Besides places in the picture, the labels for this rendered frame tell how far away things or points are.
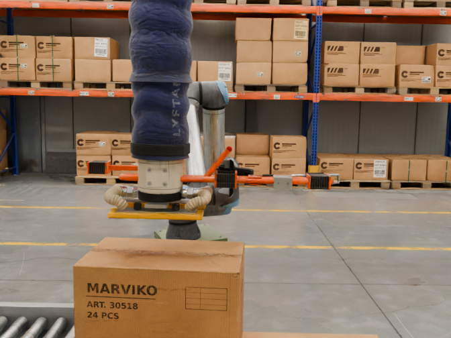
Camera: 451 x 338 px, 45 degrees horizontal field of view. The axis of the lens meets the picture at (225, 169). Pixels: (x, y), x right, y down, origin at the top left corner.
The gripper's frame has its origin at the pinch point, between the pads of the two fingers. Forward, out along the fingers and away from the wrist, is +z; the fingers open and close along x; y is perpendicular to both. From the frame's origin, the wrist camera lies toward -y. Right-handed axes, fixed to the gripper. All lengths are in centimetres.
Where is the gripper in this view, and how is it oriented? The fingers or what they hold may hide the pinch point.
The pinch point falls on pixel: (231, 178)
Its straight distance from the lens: 209.0
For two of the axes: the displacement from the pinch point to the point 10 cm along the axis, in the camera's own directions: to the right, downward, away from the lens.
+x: 0.2, -9.9, -1.4
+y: -10.0, -0.2, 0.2
